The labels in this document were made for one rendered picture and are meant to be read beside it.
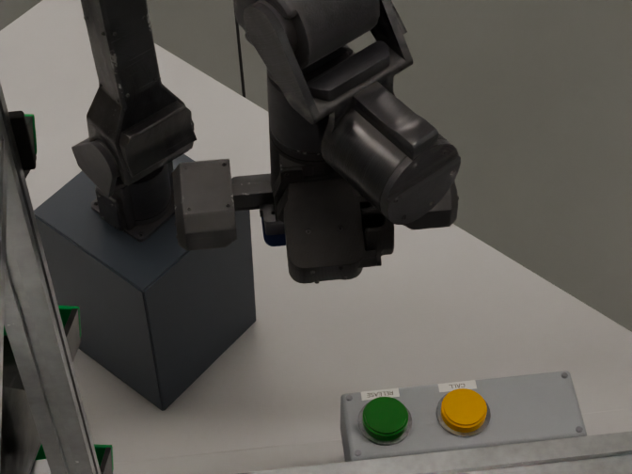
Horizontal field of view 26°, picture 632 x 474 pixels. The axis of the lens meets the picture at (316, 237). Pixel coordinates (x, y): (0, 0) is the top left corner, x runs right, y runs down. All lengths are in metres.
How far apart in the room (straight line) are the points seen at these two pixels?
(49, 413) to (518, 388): 0.67
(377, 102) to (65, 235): 0.50
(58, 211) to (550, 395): 0.47
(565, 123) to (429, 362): 1.46
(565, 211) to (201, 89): 1.17
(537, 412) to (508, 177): 1.47
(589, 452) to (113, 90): 0.51
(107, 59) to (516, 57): 1.90
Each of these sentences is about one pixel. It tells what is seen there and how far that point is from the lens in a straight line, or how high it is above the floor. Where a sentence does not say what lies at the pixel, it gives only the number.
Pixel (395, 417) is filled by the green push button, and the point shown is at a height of 0.97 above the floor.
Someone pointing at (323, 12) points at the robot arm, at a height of 1.49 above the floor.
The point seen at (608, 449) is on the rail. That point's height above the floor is 0.96.
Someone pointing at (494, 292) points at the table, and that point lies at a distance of 1.43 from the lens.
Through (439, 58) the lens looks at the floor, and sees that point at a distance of 2.88.
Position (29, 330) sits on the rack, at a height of 1.52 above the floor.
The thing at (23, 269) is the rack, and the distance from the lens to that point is 0.56.
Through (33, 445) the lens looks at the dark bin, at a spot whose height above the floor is 1.41.
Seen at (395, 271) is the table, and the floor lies 0.86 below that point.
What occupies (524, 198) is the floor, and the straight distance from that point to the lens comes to 2.64.
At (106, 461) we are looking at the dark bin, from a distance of 0.92.
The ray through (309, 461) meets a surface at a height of 0.86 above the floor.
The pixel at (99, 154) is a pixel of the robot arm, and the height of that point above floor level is 1.17.
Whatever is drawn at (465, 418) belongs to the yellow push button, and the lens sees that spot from 1.21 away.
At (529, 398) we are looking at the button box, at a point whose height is 0.96.
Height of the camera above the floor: 2.01
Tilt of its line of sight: 52 degrees down
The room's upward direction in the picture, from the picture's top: straight up
